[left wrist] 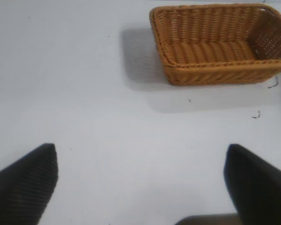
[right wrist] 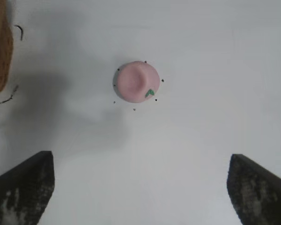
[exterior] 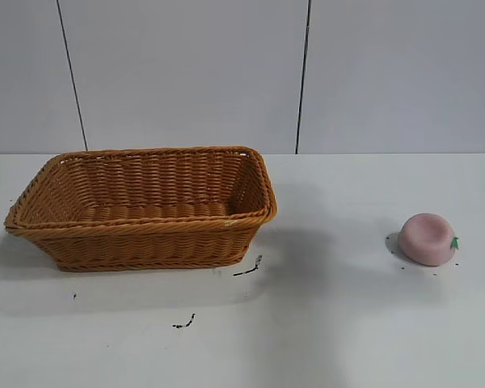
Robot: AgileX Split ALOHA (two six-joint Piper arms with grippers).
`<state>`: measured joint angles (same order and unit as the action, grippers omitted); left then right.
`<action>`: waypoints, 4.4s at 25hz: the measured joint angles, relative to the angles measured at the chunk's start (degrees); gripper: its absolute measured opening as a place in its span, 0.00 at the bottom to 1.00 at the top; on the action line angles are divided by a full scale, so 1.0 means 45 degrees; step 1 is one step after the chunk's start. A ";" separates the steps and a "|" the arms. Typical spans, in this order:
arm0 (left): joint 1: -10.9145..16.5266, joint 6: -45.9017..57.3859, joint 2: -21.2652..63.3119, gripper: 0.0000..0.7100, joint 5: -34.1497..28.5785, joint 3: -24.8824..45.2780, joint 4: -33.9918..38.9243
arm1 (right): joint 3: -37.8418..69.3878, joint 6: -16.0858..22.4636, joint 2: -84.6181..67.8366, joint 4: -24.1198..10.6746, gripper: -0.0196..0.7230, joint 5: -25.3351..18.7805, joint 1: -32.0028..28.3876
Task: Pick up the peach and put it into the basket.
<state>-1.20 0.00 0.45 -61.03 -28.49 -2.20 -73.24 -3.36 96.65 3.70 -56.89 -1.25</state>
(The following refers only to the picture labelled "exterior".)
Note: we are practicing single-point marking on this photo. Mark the pink toy peach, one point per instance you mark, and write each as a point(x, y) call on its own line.
point(426, 238)

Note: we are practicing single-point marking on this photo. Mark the brown woven wicker basket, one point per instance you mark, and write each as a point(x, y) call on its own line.
point(145, 238)

